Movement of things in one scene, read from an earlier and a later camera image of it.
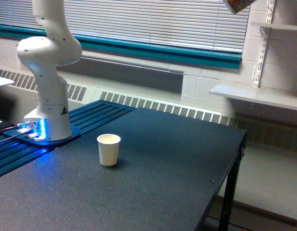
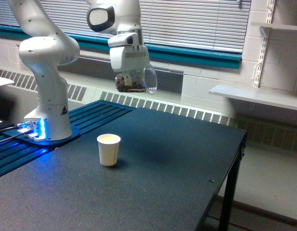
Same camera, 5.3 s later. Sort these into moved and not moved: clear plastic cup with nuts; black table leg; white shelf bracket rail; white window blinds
Moved: clear plastic cup with nuts
Not moved: black table leg; white shelf bracket rail; white window blinds
